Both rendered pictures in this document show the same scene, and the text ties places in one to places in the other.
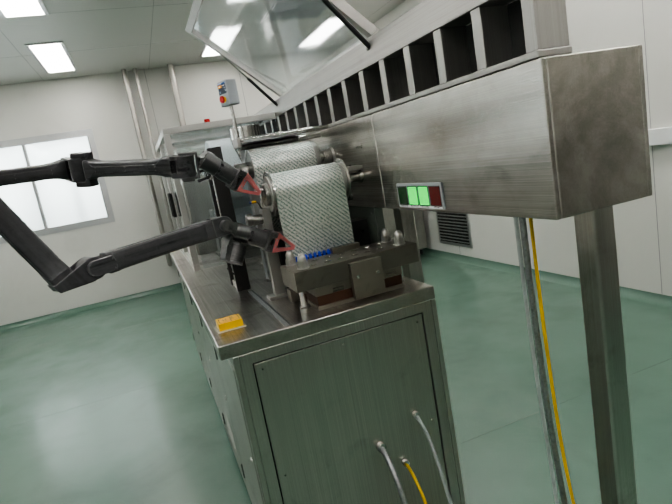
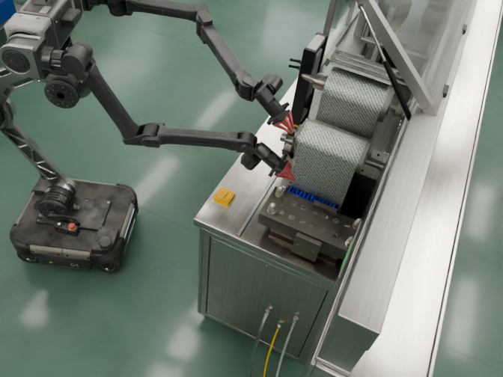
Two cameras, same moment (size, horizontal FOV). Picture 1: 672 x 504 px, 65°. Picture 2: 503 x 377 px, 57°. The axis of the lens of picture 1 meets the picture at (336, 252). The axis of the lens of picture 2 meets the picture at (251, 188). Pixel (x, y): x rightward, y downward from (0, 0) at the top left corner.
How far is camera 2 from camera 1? 131 cm
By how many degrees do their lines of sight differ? 49
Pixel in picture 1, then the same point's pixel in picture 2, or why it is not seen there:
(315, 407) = (238, 274)
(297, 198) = (311, 156)
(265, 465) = (203, 271)
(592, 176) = not seen: outside the picture
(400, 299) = (315, 275)
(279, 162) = (345, 99)
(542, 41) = (323, 357)
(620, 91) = not seen: outside the picture
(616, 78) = not seen: outside the picture
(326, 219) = (327, 180)
